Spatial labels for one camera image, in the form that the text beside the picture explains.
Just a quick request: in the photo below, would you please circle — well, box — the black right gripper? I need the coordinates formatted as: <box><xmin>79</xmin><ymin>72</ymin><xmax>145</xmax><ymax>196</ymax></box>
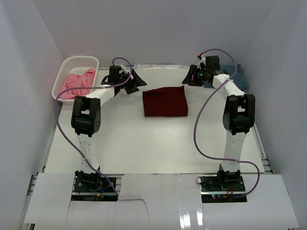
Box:
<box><xmin>182</xmin><ymin>65</ymin><xmax>209</xmax><ymax>87</ymax></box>

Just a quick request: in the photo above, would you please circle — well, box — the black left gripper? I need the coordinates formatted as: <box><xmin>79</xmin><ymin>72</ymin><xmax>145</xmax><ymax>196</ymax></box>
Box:
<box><xmin>118</xmin><ymin>69</ymin><xmax>146</xmax><ymax>95</ymax></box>

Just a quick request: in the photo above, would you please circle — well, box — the dark red t shirt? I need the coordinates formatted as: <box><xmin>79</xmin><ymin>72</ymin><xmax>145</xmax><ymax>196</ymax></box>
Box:
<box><xmin>142</xmin><ymin>86</ymin><xmax>189</xmax><ymax>117</ymax></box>

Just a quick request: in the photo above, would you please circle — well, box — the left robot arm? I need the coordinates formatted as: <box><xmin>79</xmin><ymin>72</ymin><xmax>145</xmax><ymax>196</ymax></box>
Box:
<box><xmin>71</xmin><ymin>65</ymin><xmax>147</xmax><ymax>191</ymax></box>

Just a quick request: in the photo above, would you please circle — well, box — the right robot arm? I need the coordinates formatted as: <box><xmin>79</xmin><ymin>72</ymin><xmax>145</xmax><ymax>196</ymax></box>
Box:
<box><xmin>182</xmin><ymin>55</ymin><xmax>255</xmax><ymax>191</ymax></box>

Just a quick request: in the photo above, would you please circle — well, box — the folded teal t shirt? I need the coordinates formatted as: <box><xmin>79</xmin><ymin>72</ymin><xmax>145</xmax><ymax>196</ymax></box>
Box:
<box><xmin>221</xmin><ymin>64</ymin><xmax>248</xmax><ymax>91</ymax></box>

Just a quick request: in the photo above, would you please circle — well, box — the pink t shirt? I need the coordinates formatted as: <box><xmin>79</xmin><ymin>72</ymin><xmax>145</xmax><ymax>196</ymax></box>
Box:
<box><xmin>59</xmin><ymin>68</ymin><xmax>95</xmax><ymax>100</ymax></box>

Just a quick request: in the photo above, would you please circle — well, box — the white plastic basket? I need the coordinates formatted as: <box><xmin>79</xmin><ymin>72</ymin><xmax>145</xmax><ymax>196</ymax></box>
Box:
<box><xmin>51</xmin><ymin>56</ymin><xmax>99</xmax><ymax>105</ymax></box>

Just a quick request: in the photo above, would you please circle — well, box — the white paper sheet front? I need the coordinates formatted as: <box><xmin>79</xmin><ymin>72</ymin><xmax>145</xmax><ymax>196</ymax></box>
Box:
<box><xmin>24</xmin><ymin>173</ymin><xmax>299</xmax><ymax>230</ymax></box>

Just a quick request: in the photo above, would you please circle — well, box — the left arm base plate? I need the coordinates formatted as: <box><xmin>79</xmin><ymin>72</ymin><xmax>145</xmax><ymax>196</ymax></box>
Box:
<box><xmin>71</xmin><ymin>177</ymin><xmax>118</xmax><ymax>202</ymax></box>

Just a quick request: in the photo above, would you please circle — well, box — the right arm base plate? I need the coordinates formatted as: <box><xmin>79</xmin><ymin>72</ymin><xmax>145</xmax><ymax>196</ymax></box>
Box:
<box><xmin>196</xmin><ymin>175</ymin><xmax>247</xmax><ymax>204</ymax></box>

